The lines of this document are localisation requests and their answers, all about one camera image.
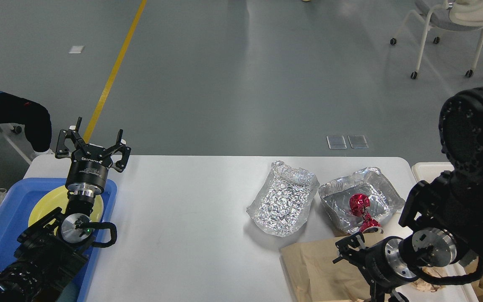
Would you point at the red crushed can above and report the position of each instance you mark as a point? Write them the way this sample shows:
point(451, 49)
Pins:
point(359, 205)

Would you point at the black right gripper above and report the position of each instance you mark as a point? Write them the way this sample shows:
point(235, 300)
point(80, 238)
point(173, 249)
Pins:
point(384, 265)

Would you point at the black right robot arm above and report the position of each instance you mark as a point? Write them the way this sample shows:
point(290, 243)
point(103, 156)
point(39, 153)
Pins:
point(445, 216)

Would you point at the yellow plastic plate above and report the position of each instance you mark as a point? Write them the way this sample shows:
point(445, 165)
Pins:
point(58, 198)

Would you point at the foil tray right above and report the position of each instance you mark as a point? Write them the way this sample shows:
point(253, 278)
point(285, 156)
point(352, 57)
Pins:
point(335, 195)

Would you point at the person in black clothes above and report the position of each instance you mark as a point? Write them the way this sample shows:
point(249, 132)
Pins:
point(33, 116)

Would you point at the brown paper bag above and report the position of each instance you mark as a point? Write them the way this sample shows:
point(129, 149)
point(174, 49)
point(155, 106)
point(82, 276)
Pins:
point(314, 277)

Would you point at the white office chair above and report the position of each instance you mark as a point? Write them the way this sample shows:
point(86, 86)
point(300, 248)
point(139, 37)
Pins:
point(446, 15)

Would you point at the blue plastic tray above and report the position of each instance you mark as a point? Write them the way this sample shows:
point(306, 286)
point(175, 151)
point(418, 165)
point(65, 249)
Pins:
point(14, 217)

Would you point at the crumpled foil tray left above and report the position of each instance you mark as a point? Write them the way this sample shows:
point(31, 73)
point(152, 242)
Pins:
point(282, 206)

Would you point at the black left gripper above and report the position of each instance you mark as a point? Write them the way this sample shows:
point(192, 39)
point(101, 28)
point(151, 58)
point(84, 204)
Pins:
point(88, 172)

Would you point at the beige waste bin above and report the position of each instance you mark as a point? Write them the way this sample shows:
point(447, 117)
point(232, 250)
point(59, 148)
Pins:
point(430, 172)

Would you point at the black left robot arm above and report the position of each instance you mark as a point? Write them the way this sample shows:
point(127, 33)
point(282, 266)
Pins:
point(51, 251)

